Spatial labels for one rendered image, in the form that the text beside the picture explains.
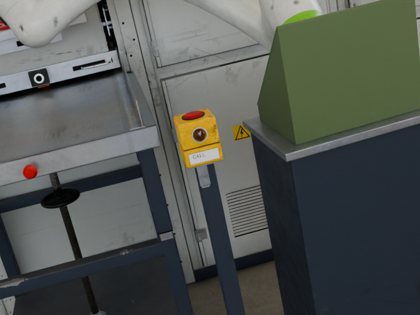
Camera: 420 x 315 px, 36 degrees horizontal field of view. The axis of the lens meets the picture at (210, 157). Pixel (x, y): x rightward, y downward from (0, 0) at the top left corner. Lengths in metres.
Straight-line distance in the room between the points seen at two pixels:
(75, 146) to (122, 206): 0.82
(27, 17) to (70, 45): 0.51
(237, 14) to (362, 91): 0.48
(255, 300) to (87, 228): 0.65
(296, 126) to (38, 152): 0.61
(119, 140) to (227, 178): 0.86
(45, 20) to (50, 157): 0.38
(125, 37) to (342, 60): 0.90
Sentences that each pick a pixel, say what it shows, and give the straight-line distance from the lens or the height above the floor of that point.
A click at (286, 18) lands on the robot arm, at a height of 1.01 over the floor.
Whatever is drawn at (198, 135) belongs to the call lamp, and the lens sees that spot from 1.31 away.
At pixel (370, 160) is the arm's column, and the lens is 1.58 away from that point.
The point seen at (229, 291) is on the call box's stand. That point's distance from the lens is 1.51.
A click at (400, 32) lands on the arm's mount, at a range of 1.57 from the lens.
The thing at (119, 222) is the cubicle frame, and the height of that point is 0.32.
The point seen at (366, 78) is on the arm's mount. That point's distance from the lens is 1.55.
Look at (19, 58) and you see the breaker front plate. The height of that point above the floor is 0.97.
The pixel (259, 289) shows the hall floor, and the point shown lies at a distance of 2.39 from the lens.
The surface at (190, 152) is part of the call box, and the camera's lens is 1.33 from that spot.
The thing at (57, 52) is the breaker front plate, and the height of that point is 0.96.
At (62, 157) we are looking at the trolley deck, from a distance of 1.56.
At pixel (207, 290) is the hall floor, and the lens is 2.45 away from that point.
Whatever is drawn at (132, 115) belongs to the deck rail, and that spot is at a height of 0.85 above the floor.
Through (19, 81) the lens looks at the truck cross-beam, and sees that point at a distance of 2.25.
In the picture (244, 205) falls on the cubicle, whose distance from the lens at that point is 2.39.
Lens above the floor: 1.28
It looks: 20 degrees down
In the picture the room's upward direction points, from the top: 12 degrees counter-clockwise
